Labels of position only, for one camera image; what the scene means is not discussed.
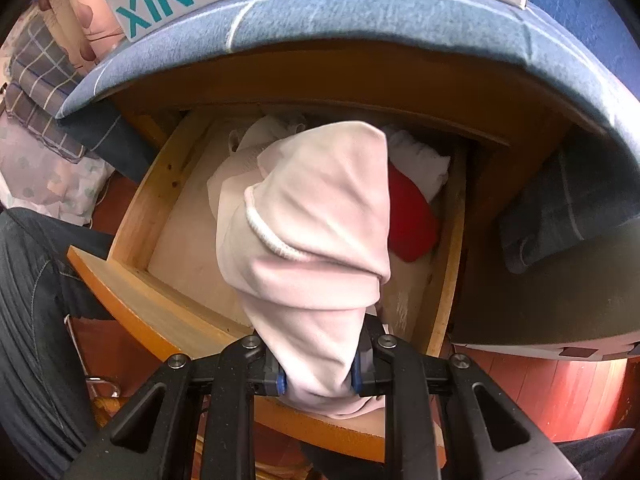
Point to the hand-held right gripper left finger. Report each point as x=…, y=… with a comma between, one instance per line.
x=281, y=382

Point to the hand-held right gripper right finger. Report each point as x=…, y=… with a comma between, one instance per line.
x=356, y=375

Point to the pale pink underwear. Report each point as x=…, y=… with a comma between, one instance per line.
x=310, y=240

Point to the wooden drawer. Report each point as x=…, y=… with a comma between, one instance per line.
x=150, y=300

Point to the red underwear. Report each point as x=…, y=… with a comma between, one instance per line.
x=412, y=225

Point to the cream knitted underwear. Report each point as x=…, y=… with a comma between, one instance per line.
x=255, y=140

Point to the white underwear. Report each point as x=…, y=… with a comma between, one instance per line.
x=425, y=165

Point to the grey cardboard box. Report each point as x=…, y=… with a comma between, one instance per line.
x=540, y=305

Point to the person's right leg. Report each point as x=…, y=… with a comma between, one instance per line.
x=595, y=455

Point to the dark wooden nightstand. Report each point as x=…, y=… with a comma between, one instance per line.
x=350, y=95

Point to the blue checked cloth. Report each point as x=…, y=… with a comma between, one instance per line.
x=400, y=15

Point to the grey checked quilt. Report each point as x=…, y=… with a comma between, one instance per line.
x=35, y=80

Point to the floral curtain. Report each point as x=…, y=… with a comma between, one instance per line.
x=85, y=25

